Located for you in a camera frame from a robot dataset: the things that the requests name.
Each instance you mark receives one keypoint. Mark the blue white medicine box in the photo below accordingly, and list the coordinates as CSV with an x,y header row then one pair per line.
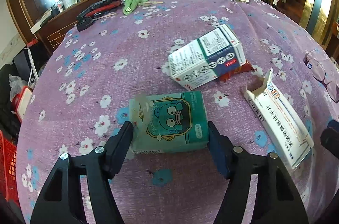
x,y
206,58

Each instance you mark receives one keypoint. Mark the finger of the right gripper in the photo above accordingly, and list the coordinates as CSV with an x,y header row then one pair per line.
x,y
330,137

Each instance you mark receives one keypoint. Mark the red plastic mesh basket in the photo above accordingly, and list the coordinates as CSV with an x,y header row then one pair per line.
x,y
8,159

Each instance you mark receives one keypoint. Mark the red snack packet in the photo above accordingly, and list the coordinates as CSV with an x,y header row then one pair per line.
x,y
247,67

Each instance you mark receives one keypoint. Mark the wooden brick-pattern counter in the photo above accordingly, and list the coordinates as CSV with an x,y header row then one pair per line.
x,y
51,34

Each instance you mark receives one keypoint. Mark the clear plastic bag on sofa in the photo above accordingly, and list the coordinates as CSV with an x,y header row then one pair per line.
x,y
16,84

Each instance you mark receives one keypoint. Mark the white red-framed board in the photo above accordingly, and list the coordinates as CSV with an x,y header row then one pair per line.
x,y
21,101

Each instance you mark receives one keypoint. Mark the green crumpled cloth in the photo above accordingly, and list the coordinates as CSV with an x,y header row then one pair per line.
x,y
131,5

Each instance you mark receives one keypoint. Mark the black red tool on table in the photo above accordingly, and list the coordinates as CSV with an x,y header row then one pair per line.
x,y
97,10

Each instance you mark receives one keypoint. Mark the purple eyeglasses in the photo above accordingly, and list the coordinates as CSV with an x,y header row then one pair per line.
x,y
322,76

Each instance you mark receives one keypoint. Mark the white barcode medicine box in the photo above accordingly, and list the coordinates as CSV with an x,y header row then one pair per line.
x,y
286,130

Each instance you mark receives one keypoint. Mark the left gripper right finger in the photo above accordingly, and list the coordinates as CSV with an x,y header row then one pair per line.
x,y
277,199

